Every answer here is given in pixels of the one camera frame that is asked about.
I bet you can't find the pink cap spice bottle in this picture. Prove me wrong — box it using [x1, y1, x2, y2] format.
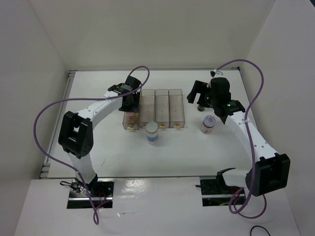
[126, 112, 138, 126]

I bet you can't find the black gold cap spice bottle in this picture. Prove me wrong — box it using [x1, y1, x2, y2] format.
[197, 105, 205, 112]

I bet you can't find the white cap red logo jar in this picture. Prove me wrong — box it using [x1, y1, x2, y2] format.
[200, 116, 216, 134]

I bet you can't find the blue label grey cap jar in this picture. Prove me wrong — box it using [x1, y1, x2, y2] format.
[146, 121, 158, 145]

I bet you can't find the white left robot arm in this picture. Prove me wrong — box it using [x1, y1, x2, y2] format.
[58, 76, 141, 197]

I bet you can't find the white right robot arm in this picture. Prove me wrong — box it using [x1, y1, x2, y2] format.
[187, 72, 290, 197]

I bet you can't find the clear bin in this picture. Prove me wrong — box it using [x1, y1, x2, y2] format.
[139, 89, 155, 128]
[155, 89, 170, 129]
[169, 89, 185, 129]
[122, 92, 140, 130]

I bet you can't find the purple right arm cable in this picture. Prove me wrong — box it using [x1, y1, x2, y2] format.
[216, 59, 268, 219]

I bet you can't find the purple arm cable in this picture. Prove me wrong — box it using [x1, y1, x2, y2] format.
[33, 65, 150, 225]
[216, 59, 268, 219]

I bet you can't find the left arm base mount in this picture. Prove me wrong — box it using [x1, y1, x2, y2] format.
[60, 178, 114, 209]

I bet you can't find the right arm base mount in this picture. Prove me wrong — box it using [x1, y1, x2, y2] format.
[195, 176, 239, 207]

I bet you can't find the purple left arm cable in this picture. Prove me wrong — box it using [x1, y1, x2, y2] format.
[33, 65, 150, 225]

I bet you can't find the black cable on floor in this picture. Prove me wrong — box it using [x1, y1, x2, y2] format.
[250, 225, 271, 236]

